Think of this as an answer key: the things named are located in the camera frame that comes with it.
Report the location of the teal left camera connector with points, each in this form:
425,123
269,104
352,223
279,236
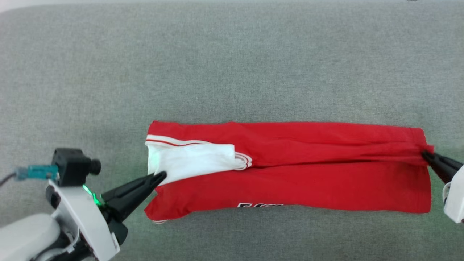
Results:
38,172

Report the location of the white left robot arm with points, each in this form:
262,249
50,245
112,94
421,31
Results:
25,235

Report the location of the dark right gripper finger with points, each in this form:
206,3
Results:
444,166

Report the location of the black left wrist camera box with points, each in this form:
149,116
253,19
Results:
72,166

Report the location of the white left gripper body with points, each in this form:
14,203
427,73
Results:
81,214

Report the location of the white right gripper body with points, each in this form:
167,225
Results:
456,203

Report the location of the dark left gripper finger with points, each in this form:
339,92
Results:
130,197

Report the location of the red and white sports shirt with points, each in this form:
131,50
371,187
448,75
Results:
308,181

